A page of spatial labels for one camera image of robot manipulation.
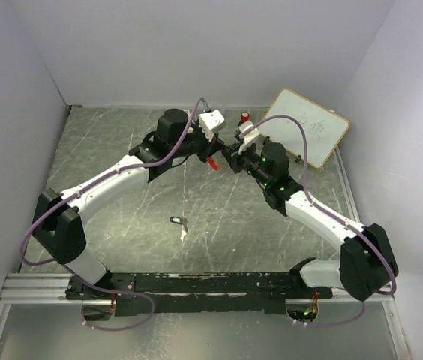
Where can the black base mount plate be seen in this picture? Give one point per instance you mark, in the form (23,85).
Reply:
(194,293)

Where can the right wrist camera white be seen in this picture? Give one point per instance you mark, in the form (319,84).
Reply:
(247,134)

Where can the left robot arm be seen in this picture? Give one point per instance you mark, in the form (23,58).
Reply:
(64,215)

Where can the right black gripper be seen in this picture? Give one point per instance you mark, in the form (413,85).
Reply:
(235,159)

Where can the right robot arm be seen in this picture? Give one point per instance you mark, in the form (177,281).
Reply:
(366,261)

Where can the small whiteboard wood frame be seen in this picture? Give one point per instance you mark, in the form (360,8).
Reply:
(323,128)

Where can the black key tag with key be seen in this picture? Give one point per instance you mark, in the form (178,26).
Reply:
(182,221)

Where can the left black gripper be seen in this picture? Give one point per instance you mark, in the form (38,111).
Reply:
(212,146)

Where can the red black stamp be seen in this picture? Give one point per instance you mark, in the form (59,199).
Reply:
(244,117)

